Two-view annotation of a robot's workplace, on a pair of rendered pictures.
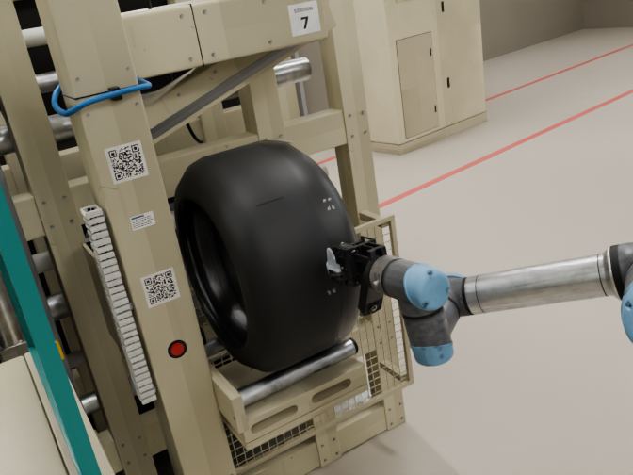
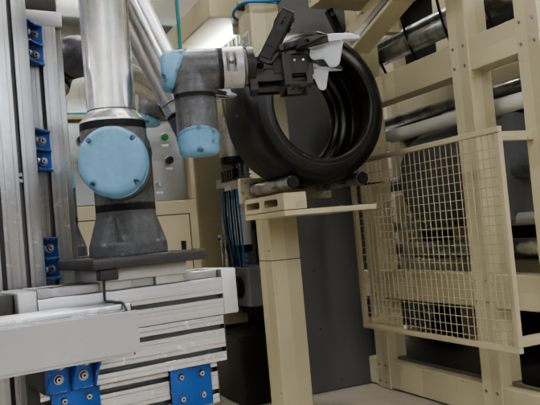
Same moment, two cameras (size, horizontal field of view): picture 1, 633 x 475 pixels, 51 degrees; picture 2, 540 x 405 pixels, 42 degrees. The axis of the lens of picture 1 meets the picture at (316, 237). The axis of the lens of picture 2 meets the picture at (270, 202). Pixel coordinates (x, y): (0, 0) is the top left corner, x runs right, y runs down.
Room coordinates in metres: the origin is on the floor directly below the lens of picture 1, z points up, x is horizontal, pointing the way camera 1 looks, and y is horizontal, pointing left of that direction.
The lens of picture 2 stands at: (1.55, -2.47, 0.74)
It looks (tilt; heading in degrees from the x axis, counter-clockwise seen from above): 2 degrees up; 93
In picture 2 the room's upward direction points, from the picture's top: 5 degrees counter-clockwise
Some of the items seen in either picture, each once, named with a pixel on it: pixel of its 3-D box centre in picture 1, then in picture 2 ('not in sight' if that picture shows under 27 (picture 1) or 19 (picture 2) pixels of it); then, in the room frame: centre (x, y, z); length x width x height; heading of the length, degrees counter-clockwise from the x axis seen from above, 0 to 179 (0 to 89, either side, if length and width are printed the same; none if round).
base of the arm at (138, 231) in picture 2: not in sight; (127, 229); (1.19, -1.11, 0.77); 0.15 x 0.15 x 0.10
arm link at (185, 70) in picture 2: not in sight; (191, 71); (1.36, -1.21, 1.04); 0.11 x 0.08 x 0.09; 11
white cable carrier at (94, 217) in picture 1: (122, 307); not in sight; (1.34, 0.45, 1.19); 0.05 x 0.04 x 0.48; 28
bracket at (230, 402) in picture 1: (208, 378); (285, 188); (1.46, 0.33, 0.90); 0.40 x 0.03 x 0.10; 28
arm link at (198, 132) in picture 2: not in sight; (197, 126); (1.36, -1.20, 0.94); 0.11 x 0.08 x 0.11; 101
